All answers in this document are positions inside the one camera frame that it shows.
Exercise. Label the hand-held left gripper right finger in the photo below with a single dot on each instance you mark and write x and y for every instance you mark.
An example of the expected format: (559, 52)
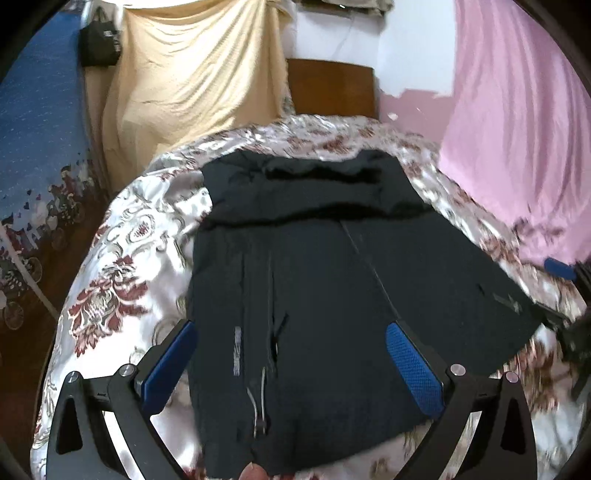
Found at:
(415, 369)

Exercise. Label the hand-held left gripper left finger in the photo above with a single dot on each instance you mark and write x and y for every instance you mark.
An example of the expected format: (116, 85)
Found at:
(171, 360)

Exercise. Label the pink curtain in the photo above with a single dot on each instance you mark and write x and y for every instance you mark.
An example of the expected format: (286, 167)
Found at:
(517, 115)

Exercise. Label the person's left hand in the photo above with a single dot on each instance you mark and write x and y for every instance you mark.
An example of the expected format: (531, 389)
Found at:
(253, 471)

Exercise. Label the beige hanging cloth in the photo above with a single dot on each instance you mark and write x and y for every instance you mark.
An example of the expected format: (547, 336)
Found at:
(194, 78)

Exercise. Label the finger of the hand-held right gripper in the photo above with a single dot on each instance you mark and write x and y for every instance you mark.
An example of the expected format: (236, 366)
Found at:
(551, 316)
(558, 268)

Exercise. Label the floral satin quilt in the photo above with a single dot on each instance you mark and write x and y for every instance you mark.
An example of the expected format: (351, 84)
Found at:
(115, 286)

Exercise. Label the black jacket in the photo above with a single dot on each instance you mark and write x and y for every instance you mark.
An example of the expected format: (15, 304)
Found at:
(332, 277)

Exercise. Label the khaki cloth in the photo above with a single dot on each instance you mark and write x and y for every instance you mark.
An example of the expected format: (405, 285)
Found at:
(355, 4)

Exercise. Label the black tote bag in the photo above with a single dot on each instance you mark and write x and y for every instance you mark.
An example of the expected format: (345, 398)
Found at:
(99, 41)

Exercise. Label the wooden headboard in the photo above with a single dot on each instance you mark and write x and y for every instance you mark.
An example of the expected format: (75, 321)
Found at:
(332, 90)

